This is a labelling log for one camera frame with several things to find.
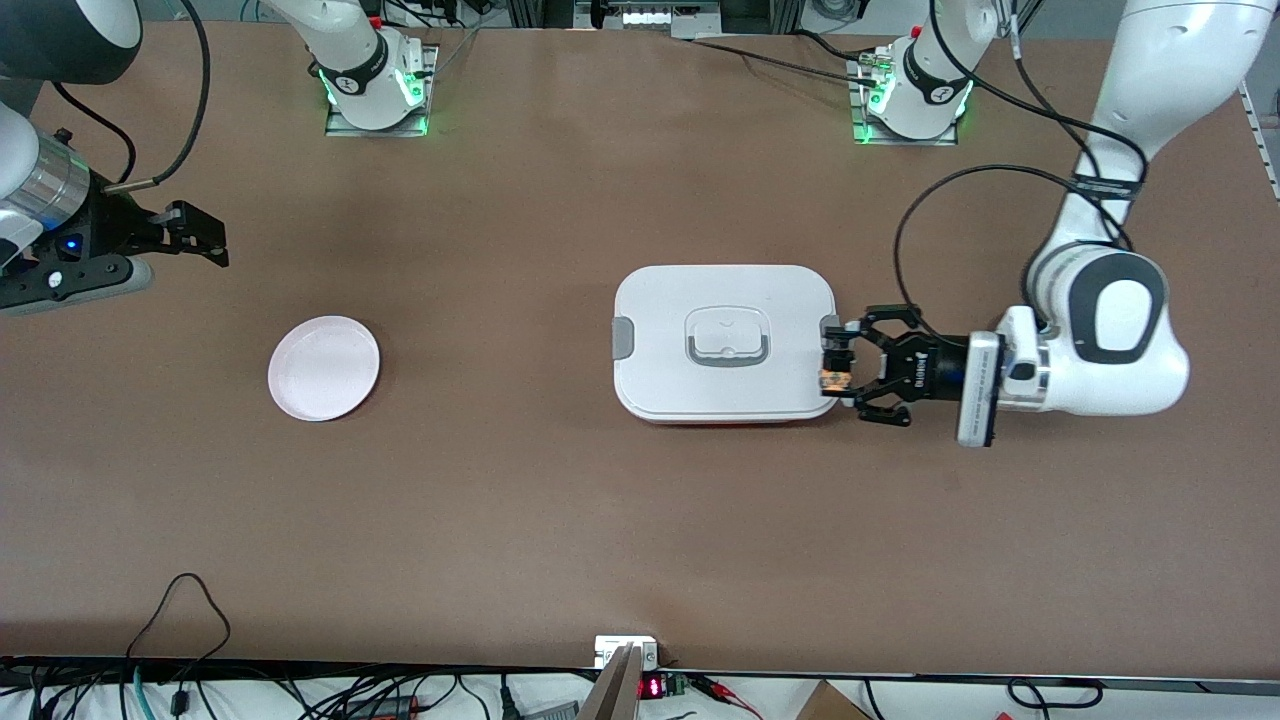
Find pale pink round plate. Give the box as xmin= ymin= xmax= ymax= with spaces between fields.
xmin=267 ymin=315 xmax=382 ymax=423

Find brown cardboard piece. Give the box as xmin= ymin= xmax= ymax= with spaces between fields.
xmin=794 ymin=680 xmax=873 ymax=720

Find red clip leads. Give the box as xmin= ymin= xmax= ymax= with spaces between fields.
xmin=688 ymin=674 xmax=763 ymax=720

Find small white edge device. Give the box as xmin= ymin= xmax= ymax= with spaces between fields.
xmin=594 ymin=635 xmax=659 ymax=670

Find silver lit device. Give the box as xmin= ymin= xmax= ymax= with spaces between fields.
xmin=572 ymin=0 xmax=723 ymax=41

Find grey slanted pole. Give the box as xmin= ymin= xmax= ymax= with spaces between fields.
xmin=577 ymin=644 xmax=642 ymax=720

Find black power adapter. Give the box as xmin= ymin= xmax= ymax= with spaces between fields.
xmin=338 ymin=694 xmax=423 ymax=720

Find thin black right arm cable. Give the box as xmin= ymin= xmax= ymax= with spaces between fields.
xmin=50 ymin=82 xmax=139 ymax=185

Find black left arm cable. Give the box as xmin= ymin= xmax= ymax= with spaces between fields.
xmin=892 ymin=0 xmax=1151 ymax=347

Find black cable with brass end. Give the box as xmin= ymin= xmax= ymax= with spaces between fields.
xmin=103 ymin=0 xmax=212 ymax=193

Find white lunch box grey handle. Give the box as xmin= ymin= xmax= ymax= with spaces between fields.
xmin=611 ymin=264 xmax=845 ymax=427

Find black cable to arm base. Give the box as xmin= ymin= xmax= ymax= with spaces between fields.
xmin=688 ymin=36 xmax=881 ymax=87

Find black flat cable loop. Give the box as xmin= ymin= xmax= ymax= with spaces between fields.
xmin=1004 ymin=677 xmax=1107 ymax=713

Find thin black looped cable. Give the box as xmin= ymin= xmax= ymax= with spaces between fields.
xmin=124 ymin=572 xmax=234 ymax=667

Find black table edge rail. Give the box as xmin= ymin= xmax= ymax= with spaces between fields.
xmin=0 ymin=654 xmax=1280 ymax=694

